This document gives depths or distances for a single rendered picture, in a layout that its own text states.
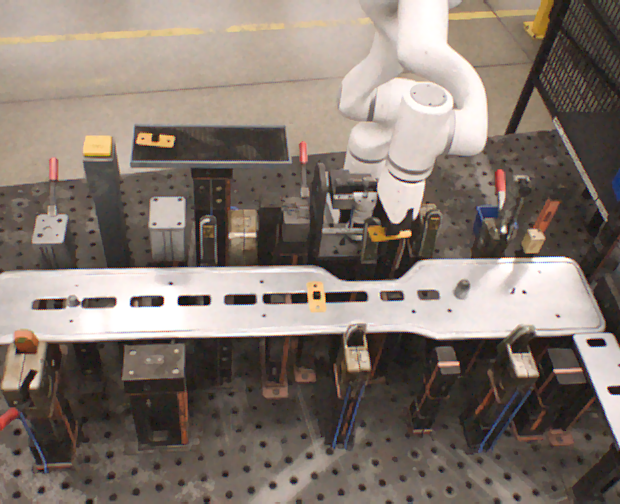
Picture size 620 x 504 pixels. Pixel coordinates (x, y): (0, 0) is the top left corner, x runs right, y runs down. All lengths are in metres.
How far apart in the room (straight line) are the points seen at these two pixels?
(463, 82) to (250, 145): 0.60
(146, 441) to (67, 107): 2.36
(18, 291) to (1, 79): 2.46
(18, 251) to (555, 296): 1.44
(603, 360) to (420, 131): 0.75
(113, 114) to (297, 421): 2.29
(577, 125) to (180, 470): 1.46
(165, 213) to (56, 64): 2.54
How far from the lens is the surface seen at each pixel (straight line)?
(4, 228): 2.15
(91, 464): 1.68
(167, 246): 1.55
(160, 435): 1.64
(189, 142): 1.63
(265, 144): 1.63
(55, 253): 1.61
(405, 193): 1.23
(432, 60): 1.23
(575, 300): 1.72
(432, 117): 1.12
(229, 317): 1.49
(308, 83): 3.85
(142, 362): 1.40
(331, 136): 3.51
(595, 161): 2.07
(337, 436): 1.66
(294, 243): 1.62
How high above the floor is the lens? 2.22
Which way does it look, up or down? 49 degrees down
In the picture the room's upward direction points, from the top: 8 degrees clockwise
